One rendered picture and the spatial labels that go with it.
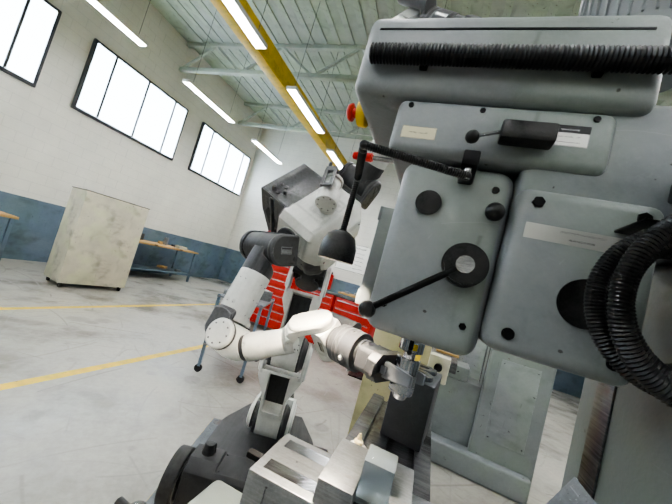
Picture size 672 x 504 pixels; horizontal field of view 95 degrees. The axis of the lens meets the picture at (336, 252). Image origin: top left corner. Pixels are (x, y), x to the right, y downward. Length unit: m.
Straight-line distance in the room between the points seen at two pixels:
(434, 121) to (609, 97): 0.25
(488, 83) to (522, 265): 0.30
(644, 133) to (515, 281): 0.28
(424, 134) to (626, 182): 0.30
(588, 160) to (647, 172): 0.08
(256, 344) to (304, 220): 0.40
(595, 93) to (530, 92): 0.09
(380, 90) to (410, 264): 0.33
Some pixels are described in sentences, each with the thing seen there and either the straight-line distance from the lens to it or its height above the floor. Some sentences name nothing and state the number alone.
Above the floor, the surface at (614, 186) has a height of 1.62.
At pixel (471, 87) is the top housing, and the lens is 0.63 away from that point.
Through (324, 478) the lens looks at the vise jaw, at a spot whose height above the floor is 1.07.
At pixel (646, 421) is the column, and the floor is 1.29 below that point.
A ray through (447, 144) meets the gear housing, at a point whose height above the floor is 1.65.
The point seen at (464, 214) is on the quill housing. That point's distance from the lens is 0.57.
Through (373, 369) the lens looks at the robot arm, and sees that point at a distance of 0.63.
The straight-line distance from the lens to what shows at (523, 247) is 0.55.
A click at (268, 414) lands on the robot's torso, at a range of 1.50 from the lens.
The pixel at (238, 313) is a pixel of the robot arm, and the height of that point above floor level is 1.22.
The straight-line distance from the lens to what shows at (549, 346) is 0.55.
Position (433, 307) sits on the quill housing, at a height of 1.38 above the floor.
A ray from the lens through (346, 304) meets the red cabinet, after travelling 5.35.
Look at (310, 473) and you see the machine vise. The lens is 0.68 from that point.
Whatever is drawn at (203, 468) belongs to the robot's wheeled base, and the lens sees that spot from 1.42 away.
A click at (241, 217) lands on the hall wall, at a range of 12.14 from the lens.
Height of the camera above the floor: 1.39
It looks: 4 degrees up
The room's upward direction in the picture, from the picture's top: 16 degrees clockwise
